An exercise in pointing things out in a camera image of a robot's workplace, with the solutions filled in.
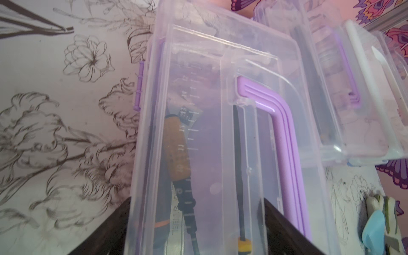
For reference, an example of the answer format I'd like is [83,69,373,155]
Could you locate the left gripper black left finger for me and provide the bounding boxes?
[69,197,131,255]

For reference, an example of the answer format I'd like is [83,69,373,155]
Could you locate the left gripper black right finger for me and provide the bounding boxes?
[263,199,323,255]

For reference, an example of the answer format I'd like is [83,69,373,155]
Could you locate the purple toolbox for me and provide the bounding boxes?
[255,1,387,164]
[124,1,340,255]

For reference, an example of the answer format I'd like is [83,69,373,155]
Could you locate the blue white toolbox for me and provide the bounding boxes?
[344,20,408,166]

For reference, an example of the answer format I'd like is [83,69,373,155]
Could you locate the white clear-lid toolbox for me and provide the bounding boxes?
[373,31,408,119]

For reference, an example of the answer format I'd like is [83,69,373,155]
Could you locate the black orange ringed screwdriver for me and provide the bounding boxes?
[153,178,172,251]

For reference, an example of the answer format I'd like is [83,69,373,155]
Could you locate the yellow handled brush tool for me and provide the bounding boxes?
[162,114,200,255]

